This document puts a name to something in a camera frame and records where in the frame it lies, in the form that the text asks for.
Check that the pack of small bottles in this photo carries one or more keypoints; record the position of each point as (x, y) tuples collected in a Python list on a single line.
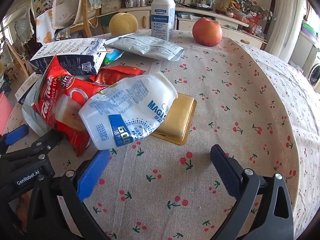
[(136, 2)]

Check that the white curtain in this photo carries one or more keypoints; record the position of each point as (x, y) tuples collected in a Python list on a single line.
[(287, 17)]

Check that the crushed white plastic bottle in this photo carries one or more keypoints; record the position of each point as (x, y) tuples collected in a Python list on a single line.
[(125, 105)]

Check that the pink plastic bin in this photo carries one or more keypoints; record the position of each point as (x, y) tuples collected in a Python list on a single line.
[(5, 112)]

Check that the red wrapper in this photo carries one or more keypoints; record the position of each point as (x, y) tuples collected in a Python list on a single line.
[(117, 74)]

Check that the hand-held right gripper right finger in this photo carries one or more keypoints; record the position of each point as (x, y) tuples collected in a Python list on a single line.
[(225, 167)]

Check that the white television cabinet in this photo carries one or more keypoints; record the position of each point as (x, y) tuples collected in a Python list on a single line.
[(185, 25)]

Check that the yellow pear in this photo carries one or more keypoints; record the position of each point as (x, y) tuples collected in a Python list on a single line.
[(123, 24)]

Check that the washing machine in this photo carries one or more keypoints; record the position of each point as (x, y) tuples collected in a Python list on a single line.
[(315, 72)]

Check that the silver white snack packet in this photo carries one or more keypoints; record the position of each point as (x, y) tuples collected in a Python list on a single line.
[(147, 46)]

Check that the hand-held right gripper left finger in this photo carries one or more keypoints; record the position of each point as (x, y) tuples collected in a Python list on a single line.
[(92, 173)]

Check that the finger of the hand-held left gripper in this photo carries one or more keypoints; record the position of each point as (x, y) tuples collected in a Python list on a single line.
[(16, 133), (46, 145)]

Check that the red apple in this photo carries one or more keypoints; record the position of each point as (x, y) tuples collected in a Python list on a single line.
[(207, 32)]

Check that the wooden chair with cloth cover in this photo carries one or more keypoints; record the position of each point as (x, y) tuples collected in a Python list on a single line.
[(75, 7)]

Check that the upright white milk bottle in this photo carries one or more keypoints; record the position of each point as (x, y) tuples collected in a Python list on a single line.
[(162, 17)]

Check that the navy white printed packet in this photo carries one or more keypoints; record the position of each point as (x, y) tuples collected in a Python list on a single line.
[(70, 52)]

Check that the cherry print tablecloth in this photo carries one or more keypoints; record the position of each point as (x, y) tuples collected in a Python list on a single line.
[(225, 110)]

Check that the gold plastic tray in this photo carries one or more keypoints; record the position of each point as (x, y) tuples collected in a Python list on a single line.
[(180, 112)]

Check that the green blue snack packet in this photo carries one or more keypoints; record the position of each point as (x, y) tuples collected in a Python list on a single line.
[(112, 56)]

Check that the golden gift bag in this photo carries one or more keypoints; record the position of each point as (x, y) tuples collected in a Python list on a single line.
[(223, 5)]

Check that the flower arrangement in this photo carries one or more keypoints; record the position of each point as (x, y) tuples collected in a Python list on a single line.
[(257, 8)]

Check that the dining table with printed cloth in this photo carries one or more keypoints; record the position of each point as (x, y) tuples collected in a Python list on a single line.
[(46, 27)]

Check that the red milk tea packet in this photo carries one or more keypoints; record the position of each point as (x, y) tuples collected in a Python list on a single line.
[(53, 85)]

